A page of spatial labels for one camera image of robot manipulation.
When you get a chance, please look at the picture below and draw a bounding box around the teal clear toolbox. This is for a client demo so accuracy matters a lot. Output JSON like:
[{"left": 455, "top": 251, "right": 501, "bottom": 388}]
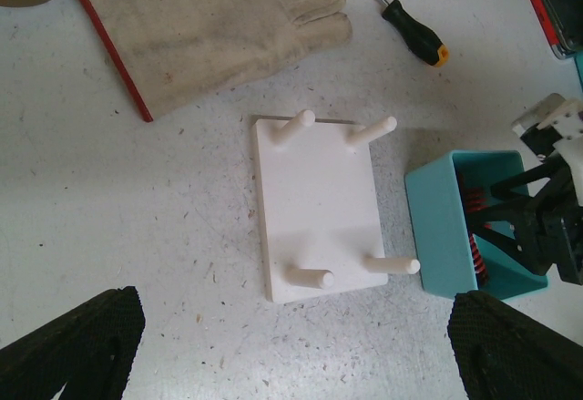
[{"left": 574, "top": 51, "right": 583, "bottom": 87}]

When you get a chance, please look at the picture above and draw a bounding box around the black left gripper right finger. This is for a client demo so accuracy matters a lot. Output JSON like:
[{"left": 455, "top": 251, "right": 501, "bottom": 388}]
[{"left": 447, "top": 291, "right": 582, "bottom": 399}]

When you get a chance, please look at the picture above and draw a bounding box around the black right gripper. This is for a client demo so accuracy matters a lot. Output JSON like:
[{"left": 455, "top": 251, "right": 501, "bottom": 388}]
[{"left": 466, "top": 93, "right": 582, "bottom": 285}]

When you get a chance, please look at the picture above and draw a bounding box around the red handled hex key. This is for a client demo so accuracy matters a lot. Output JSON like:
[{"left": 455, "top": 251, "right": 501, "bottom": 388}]
[{"left": 530, "top": 0, "right": 576, "bottom": 60}]

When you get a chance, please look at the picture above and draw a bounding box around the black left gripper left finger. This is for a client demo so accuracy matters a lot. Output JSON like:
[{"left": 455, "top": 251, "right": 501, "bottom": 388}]
[{"left": 1, "top": 286, "right": 145, "bottom": 399}]

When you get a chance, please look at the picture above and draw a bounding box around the large red spring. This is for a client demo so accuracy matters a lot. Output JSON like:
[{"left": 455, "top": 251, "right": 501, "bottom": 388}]
[{"left": 455, "top": 171, "right": 487, "bottom": 229}]

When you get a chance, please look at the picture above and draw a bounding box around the red spring in tray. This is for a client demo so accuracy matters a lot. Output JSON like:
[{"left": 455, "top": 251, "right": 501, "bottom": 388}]
[{"left": 468, "top": 233, "right": 489, "bottom": 287}]

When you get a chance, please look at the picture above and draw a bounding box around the beige work glove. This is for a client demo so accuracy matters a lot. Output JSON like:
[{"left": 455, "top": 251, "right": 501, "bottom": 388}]
[{"left": 79, "top": 0, "right": 352, "bottom": 122}]

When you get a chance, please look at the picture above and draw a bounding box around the black orange flathead screwdriver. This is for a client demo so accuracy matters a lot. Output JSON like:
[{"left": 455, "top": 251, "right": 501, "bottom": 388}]
[{"left": 376, "top": 0, "right": 449, "bottom": 67}]

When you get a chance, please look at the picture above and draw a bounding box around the white peg base plate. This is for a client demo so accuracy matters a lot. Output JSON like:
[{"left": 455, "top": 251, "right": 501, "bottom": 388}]
[{"left": 251, "top": 109, "right": 420, "bottom": 303}]

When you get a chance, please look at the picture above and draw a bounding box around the teal spring tray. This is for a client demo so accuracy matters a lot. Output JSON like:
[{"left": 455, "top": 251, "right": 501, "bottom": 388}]
[{"left": 405, "top": 150, "right": 548, "bottom": 301}]

